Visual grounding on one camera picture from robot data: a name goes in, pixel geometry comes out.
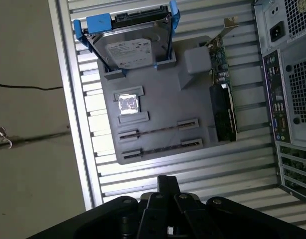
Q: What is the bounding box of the black PC case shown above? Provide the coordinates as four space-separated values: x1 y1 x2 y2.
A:
251 0 306 207

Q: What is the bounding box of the silver CPU chip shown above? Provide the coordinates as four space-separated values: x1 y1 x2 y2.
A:
118 96 140 115

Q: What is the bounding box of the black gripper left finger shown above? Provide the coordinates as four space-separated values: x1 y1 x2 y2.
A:
28 175 168 239

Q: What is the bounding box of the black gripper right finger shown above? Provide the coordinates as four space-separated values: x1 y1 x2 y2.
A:
167 175 306 239

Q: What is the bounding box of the hard disk in blue carrier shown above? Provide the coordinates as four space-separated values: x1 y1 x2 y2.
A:
73 0 181 77

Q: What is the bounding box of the grey parts rack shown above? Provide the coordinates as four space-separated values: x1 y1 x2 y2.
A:
97 34 241 165

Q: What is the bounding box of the small metal floor clip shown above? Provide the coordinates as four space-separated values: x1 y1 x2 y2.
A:
0 126 13 150

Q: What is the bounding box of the black floor cable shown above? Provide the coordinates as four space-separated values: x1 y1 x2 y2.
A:
0 82 64 90

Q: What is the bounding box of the grey power supply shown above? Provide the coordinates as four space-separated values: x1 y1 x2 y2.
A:
264 0 306 50

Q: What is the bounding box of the green graphics card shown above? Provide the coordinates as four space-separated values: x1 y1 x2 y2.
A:
205 16 241 142

